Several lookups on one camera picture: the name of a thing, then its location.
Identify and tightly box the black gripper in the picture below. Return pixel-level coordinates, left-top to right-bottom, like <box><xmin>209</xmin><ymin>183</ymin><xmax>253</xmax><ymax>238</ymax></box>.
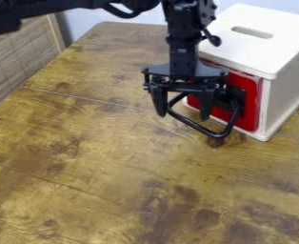
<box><xmin>143</xmin><ymin>44</ymin><xmax>228</xmax><ymax>121</ymax></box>

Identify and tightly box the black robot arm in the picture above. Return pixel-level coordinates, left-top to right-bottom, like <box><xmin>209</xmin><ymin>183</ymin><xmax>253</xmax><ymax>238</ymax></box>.
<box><xmin>0</xmin><ymin>0</ymin><xmax>227</xmax><ymax>122</ymax></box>

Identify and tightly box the red drawer front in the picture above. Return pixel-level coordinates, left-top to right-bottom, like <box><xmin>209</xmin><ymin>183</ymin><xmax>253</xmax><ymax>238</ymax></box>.
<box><xmin>183</xmin><ymin>59</ymin><xmax>263</xmax><ymax>132</ymax></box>

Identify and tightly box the white wooden box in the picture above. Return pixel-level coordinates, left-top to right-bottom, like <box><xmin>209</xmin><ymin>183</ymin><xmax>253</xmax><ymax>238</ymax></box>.
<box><xmin>176</xmin><ymin>3</ymin><xmax>299</xmax><ymax>143</ymax></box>

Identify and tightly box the black metal drawer handle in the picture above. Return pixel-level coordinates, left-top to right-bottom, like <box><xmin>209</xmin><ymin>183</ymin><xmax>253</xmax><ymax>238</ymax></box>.
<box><xmin>168</xmin><ymin>83</ymin><xmax>241</xmax><ymax>139</ymax></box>

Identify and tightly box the black cable loop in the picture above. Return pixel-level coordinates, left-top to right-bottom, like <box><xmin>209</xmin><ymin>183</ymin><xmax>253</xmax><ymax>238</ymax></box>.
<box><xmin>201</xmin><ymin>28</ymin><xmax>223</xmax><ymax>48</ymax></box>

